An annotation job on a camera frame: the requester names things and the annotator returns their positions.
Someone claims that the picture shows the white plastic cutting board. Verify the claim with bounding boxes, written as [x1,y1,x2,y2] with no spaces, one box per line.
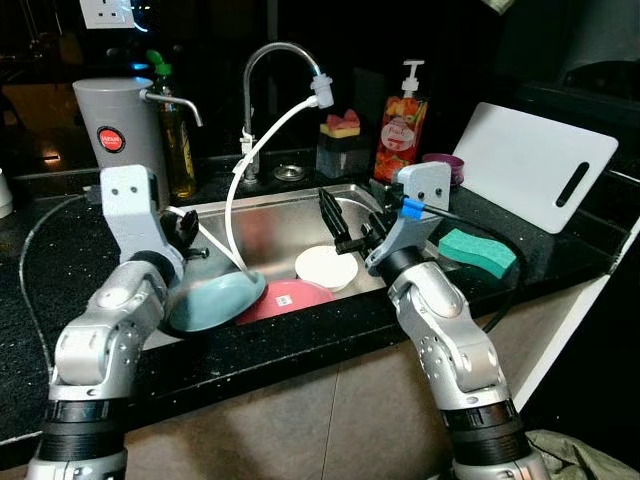
[451,101,620,236]

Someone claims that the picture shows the white faucet hose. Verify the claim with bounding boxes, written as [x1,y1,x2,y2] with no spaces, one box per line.
[224,94,323,273]

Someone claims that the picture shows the grey water dispenser canister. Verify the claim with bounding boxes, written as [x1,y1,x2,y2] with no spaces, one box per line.
[71,76,204,199]

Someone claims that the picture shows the watermelon shaped sponge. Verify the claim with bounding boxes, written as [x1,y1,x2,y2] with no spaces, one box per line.
[321,107,362,139]

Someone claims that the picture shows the olive green bag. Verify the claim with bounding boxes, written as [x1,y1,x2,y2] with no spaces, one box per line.
[524,429,640,480]

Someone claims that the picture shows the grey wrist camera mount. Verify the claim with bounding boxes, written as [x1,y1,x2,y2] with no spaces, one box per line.
[364,161,452,277]
[99,164,187,269]

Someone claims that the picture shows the red pump soap bottle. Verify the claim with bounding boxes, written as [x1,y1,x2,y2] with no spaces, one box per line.
[372,59,430,185]

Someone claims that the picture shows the teal ceramic bowl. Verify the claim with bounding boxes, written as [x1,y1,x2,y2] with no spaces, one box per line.
[164,267,269,334]

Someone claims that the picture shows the stainless steel sink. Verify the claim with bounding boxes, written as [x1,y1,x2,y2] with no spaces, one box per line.
[150,182,423,346]

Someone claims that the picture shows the small white bowl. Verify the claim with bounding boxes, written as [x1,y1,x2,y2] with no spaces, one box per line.
[294,244,360,294]

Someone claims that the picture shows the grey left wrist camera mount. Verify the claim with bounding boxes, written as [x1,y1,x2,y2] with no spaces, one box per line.
[99,164,187,269]

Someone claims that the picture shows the green capped oil bottle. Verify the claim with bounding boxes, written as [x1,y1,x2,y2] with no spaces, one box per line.
[146,49,199,199]

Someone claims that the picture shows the white wall socket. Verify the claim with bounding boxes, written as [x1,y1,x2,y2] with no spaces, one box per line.
[79,0,137,30]

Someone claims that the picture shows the chrome kitchen faucet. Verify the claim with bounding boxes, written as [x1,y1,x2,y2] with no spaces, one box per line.
[239,41,336,187]

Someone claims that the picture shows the black sponge holder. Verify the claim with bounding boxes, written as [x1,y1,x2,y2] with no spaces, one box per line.
[315,130,374,180]

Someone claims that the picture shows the green dish sponge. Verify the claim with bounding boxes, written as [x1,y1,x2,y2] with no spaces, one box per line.
[436,227,519,280]

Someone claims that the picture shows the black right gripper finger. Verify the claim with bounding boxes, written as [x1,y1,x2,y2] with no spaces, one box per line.
[317,187,344,244]
[329,191,356,242]

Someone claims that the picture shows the purple cup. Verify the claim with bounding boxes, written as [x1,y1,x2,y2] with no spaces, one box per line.
[421,152,467,187]

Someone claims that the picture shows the red plastic plate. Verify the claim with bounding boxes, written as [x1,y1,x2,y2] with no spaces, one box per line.
[235,279,337,325]

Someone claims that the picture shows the thin black countertop cable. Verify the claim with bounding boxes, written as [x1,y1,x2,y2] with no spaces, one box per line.
[17,193,93,373]

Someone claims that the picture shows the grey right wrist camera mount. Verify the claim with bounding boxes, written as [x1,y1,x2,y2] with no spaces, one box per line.
[364,161,452,277]

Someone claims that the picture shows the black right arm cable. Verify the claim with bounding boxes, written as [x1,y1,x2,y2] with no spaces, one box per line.
[398,196,528,334]

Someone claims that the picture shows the thin white tube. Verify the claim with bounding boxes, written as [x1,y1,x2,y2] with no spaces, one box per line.
[165,207,248,272]

